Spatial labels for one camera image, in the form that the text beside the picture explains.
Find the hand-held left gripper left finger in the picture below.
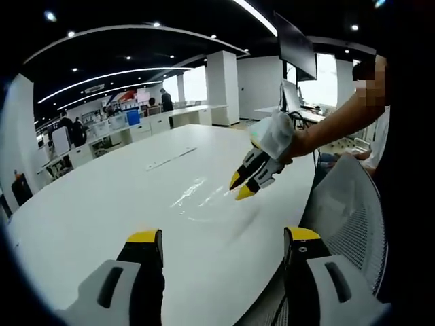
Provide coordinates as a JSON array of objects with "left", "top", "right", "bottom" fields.
[{"left": 56, "top": 228, "right": 167, "bottom": 326}]

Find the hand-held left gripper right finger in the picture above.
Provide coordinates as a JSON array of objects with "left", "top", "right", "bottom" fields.
[{"left": 283, "top": 226, "right": 392, "bottom": 326}]

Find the pile of clear packaging bags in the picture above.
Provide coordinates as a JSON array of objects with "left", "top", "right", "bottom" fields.
[{"left": 169, "top": 175, "right": 259, "bottom": 225}]

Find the white desk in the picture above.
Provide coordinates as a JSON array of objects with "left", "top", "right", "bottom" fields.
[{"left": 254, "top": 105, "right": 329, "bottom": 124}]

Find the black laptop stand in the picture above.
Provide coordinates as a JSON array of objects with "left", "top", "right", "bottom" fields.
[{"left": 287, "top": 110, "right": 316, "bottom": 132}]

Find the grey open laptop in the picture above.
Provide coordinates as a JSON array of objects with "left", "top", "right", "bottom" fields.
[{"left": 281, "top": 79, "right": 304, "bottom": 113}]

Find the white mesh office chair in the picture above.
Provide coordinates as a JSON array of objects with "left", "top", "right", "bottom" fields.
[{"left": 271, "top": 154, "right": 388, "bottom": 326}]

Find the black hanging monitor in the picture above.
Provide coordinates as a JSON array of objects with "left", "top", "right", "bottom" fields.
[{"left": 273, "top": 12, "right": 319, "bottom": 82}]

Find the white cabinet row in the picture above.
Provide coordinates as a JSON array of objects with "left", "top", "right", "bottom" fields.
[{"left": 35, "top": 104, "right": 230, "bottom": 177}]

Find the black chair with orange item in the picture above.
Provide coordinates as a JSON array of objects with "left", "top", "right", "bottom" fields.
[{"left": 11, "top": 171, "right": 34, "bottom": 207}]

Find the white chair back panel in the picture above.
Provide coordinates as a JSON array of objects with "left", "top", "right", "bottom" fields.
[{"left": 50, "top": 128, "right": 73, "bottom": 156}]

